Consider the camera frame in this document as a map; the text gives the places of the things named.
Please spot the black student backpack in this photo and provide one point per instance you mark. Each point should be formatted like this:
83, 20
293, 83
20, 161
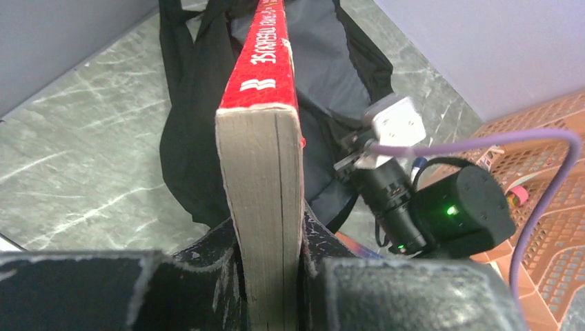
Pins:
340, 71

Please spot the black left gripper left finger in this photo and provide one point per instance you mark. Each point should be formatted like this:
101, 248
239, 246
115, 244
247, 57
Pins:
195, 289

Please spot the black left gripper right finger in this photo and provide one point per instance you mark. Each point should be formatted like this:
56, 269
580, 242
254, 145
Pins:
341, 291

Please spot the sunset cover book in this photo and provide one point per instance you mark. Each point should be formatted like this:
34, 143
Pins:
357, 248

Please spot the red treehouse book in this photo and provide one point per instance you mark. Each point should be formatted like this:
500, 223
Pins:
260, 146

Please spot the blue capped marker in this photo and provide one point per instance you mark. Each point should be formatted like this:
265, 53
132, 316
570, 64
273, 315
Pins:
418, 163

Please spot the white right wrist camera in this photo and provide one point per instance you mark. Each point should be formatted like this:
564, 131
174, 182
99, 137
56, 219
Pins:
391, 121

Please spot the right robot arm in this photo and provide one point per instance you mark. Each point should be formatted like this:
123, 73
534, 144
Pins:
461, 215

